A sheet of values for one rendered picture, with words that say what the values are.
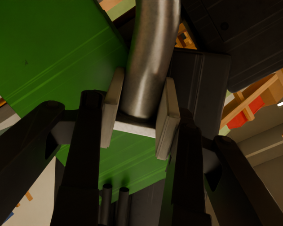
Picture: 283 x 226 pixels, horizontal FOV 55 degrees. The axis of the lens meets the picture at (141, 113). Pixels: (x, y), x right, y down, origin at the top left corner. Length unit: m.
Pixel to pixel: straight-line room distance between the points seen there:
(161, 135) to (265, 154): 7.63
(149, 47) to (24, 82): 0.12
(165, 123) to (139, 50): 0.06
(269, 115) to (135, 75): 9.46
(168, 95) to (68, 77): 0.09
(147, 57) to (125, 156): 0.11
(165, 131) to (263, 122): 9.53
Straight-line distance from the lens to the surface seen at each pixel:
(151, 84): 0.19
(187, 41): 8.59
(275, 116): 9.67
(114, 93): 0.16
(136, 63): 0.19
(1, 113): 0.43
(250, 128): 9.68
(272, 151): 7.77
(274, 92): 4.22
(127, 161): 0.26
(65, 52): 0.23
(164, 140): 0.16
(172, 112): 0.15
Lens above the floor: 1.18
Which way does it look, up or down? 6 degrees up
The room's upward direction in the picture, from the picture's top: 149 degrees clockwise
